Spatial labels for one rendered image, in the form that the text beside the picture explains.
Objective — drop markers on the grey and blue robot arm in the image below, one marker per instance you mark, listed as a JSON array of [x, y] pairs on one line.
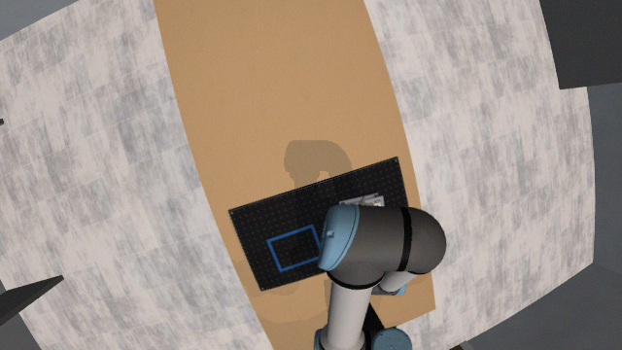
[[360, 244]]

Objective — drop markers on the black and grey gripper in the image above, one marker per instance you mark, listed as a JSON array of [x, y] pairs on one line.
[[363, 203]]

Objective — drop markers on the blue tape outline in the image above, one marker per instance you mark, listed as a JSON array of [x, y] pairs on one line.
[[287, 234]]

